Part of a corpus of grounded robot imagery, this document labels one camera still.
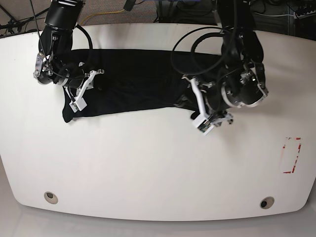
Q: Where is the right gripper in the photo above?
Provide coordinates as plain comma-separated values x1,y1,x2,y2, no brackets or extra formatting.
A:
33,53,105,102

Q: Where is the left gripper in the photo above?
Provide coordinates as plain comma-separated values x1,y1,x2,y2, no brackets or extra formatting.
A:
182,62,269,127

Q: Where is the black T-shirt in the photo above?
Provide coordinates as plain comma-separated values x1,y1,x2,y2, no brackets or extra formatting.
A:
61,48,228,124

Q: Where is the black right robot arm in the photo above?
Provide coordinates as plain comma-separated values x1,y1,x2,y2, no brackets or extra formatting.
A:
33,0,105,113

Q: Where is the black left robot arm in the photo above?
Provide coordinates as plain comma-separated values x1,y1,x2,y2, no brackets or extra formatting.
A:
182,0,269,135

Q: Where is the red tape rectangle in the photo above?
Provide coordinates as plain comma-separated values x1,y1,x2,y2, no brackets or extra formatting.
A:
280,137,302,174

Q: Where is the right table grommet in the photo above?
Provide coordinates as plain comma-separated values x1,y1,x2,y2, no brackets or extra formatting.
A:
260,197,275,209

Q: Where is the table grommet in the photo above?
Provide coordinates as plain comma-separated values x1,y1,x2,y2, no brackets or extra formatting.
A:
260,197,275,209
44,192,58,204

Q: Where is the left table grommet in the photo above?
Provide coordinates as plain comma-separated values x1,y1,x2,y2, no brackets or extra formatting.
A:
44,192,58,204

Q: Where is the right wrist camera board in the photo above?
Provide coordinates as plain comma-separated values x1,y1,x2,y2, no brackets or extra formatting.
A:
69,98,87,113

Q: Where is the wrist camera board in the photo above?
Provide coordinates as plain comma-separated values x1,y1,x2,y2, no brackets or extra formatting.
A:
69,98,87,113
193,115,215,135

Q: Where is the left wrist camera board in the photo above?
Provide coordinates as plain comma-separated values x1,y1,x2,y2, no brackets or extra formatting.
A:
193,115,215,135

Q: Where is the yellow cable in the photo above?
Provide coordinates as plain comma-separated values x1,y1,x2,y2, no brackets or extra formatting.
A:
79,9,125,26

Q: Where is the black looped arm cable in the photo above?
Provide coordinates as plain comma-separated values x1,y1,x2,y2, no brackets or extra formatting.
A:
170,26,237,76

